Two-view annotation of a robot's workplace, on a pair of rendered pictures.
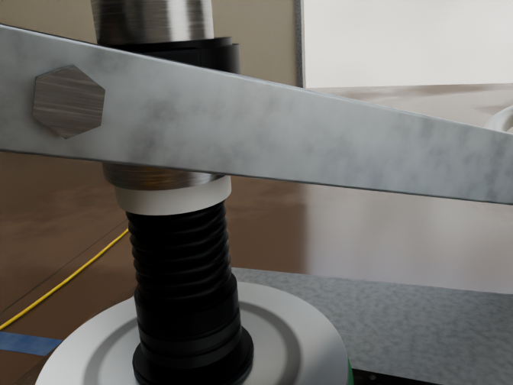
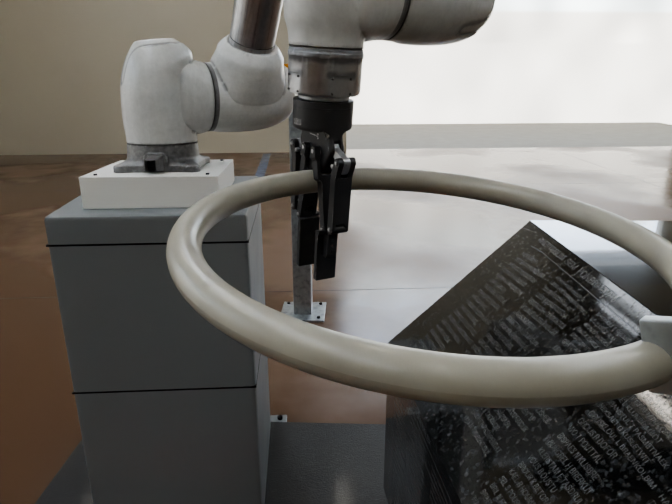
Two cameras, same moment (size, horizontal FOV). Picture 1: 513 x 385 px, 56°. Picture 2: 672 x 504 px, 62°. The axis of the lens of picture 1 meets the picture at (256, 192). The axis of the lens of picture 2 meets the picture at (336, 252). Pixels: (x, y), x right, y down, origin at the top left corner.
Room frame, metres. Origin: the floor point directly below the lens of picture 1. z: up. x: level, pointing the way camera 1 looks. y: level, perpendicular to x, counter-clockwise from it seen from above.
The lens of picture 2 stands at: (0.81, -0.08, 1.09)
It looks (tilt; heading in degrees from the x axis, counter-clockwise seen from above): 19 degrees down; 250
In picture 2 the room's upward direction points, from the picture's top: straight up
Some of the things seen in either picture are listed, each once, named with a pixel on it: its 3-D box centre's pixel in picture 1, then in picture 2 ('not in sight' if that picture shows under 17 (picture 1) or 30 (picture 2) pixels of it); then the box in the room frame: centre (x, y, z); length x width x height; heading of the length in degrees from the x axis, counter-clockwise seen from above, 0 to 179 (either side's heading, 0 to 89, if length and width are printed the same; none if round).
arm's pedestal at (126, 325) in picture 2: not in sight; (182, 346); (0.74, -1.41, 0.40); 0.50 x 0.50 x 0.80; 73
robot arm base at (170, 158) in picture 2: not in sight; (161, 155); (0.74, -1.39, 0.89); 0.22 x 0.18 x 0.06; 74
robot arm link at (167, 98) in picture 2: not in sight; (163, 91); (0.73, -1.42, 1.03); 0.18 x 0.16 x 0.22; 10
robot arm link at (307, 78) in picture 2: not in sight; (324, 73); (0.58, -0.76, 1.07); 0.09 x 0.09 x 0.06
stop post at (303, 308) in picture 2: not in sight; (301, 196); (0.14, -2.33, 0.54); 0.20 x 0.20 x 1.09; 68
